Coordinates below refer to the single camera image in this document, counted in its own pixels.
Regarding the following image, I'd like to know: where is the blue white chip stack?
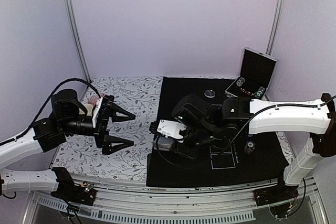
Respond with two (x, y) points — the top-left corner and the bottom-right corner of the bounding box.
(244, 141), (255, 155)

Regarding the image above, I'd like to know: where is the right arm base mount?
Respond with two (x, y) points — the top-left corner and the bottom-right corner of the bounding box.
(253, 182), (299, 219)

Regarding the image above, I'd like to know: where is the right chip stack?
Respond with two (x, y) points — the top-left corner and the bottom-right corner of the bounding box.
(254, 87), (266, 99)

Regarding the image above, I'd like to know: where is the aluminium poker chip case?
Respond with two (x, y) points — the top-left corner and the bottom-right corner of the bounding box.
(225, 47), (277, 100)

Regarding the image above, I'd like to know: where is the black poker mat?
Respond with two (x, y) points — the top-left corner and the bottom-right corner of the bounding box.
(146, 77), (288, 188)

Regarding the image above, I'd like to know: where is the right aluminium post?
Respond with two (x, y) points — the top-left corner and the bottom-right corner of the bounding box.
(266, 0), (285, 55)

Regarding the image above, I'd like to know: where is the left aluminium post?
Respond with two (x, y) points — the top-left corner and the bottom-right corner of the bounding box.
(64, 0), (91, 82)

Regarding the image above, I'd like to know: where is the floral tablecloth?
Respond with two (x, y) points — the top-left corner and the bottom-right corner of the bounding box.
(53, 77), (163, 182)

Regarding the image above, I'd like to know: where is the aluminium front rail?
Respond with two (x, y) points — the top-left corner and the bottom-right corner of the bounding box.
(23, 177), (332, 223)

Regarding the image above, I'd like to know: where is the black dealer button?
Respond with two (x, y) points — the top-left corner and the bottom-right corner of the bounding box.
(204, 89), (216, 98)

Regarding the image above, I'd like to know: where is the blue card deck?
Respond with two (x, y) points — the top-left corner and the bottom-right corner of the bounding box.
(154, 136), (175, 151)

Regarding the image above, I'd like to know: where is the aluminium post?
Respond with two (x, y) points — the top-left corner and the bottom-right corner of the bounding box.
(266, 0), (285, 55)
(64, 0), (91, 82)

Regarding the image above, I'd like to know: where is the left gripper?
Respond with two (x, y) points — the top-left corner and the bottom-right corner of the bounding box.
(60, 103), (136, 155)

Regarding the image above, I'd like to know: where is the red patterned bowl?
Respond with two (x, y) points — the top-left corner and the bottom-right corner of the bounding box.
(87, 94), (105, 106)

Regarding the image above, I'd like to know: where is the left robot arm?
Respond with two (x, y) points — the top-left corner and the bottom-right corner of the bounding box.
(1, 85), (135, 200)

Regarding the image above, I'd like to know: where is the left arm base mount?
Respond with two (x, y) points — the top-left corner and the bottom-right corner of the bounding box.
(50, 167), (97, 206)

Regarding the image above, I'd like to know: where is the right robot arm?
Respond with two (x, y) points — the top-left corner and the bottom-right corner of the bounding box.
(160, 94), (335, 201)

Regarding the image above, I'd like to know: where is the left chip stack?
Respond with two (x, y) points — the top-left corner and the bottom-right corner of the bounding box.
(235, 77), (246, 88)

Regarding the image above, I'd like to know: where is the white cup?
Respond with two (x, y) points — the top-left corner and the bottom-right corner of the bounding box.
(84, 103), (94, 116)

